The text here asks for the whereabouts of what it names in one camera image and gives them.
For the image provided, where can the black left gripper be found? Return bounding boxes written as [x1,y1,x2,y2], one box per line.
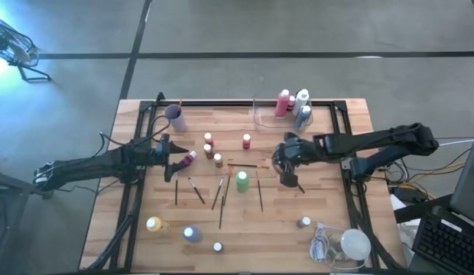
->
[146,133,190,183]

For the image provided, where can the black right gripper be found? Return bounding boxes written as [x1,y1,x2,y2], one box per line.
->
[271,131,319,189]

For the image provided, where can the thin black paintbrush tan bristles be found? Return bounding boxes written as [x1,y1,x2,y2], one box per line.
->
[255,170,265,213]

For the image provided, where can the large green paint bottle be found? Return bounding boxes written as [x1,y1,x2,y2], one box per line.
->
[235,170,251,194]

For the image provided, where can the large teal paint bottle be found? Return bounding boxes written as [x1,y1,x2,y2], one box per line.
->
[294,105,313,133]

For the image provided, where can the large pink paint bottle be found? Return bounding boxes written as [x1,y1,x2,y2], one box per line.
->
[274,89,291,118]

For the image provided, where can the large yellow paint bottle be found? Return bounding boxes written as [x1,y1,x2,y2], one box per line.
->
[145,216,171,233]

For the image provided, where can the large purple paint bottle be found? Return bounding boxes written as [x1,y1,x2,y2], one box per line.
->
[182,225,203,244]

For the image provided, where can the lavender plastic cup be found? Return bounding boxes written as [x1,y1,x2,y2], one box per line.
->
[164,103,189,134]

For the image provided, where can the black paintbrush pale bristles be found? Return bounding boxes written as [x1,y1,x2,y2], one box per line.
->
[211,177,225,211]

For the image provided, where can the clear plastic bin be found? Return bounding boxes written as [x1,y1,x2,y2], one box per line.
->
[252,95,314,134]

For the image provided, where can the white plastic bag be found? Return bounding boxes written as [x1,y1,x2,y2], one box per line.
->
[389,194,417,264]

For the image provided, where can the black desk beam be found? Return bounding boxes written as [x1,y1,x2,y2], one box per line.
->
[393,193,454,225]

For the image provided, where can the black equipment stand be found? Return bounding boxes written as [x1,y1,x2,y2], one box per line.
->
[0,166,54,200]

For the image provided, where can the black keyboard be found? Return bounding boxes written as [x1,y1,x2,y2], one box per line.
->
[411,205,474,274]

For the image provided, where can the grey laptop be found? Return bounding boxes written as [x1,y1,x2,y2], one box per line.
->
[450,124,474,226]

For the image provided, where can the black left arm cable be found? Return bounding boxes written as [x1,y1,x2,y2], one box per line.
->
[99,113,173,154]

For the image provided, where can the white coiled cable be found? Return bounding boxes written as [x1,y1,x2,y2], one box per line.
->
[309,222,337,264]

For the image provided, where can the black floor cables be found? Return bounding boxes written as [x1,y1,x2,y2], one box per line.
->
[381,160,414,184]

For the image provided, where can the yellow floor cable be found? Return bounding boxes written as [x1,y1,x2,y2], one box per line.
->
[397,162,467,192]

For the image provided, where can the white floor cable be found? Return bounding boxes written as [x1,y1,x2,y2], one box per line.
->
[431,139,474,149]

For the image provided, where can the wire-cage floor fan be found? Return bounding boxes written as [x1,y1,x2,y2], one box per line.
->
[0,15,53,83]

